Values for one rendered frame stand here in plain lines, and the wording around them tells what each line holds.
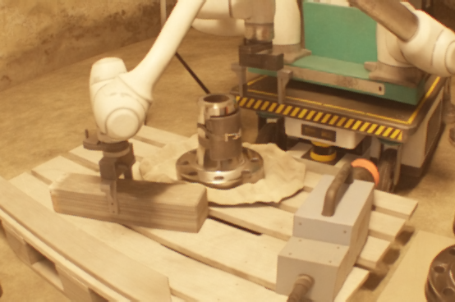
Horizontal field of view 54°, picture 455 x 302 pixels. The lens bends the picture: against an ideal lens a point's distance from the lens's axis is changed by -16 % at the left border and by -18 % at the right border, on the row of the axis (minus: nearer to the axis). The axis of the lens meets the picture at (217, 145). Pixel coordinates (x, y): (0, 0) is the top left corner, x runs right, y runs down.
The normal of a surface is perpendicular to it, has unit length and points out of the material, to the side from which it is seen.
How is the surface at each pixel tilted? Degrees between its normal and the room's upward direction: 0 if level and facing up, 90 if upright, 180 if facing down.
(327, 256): 0
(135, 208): 90
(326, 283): 90
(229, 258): 0
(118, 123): 96
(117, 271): 0
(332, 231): 90
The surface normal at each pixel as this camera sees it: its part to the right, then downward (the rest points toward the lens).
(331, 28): -0.57, 0.35
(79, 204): -0.24, 0.39
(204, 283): -0.04, -0.92
